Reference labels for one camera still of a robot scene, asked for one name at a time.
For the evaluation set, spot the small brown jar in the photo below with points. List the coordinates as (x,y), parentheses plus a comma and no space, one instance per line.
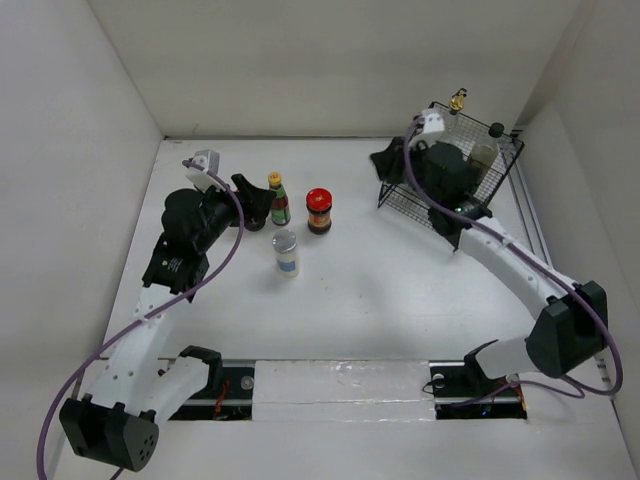
(254,224)

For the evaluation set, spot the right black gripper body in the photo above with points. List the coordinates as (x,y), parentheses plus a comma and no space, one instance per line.
(418,162)

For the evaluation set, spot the dark soy sauce bottle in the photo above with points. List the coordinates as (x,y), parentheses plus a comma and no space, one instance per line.
(486,148)

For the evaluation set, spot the red lid sauce jar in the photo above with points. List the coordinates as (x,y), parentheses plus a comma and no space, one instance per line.
(319,202)

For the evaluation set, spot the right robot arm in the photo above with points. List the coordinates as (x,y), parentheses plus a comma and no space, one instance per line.
(570,318)

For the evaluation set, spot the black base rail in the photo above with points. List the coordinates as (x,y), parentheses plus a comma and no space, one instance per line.
(345,391)

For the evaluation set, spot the green label sauce bottle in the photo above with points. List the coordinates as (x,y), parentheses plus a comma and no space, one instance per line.
(280,212)

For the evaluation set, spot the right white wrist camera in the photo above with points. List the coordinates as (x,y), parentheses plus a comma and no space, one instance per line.
(429,127)

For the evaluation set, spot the white shaker jar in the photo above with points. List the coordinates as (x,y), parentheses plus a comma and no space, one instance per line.
(284,244)

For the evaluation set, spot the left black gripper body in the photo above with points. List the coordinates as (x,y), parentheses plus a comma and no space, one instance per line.
(222,210)

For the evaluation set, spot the black wire rack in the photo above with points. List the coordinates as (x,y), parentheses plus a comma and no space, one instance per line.
(463,188)

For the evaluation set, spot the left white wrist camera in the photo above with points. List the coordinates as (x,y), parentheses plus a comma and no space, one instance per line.
(199,168)

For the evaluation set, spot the clear glass oil bottle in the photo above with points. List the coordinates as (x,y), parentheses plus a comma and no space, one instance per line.
(455,106)

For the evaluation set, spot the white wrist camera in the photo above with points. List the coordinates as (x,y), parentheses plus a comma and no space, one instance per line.
(199,168)
(429,127)

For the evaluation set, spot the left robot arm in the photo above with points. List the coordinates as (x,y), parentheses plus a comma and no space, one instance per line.
(117,421)

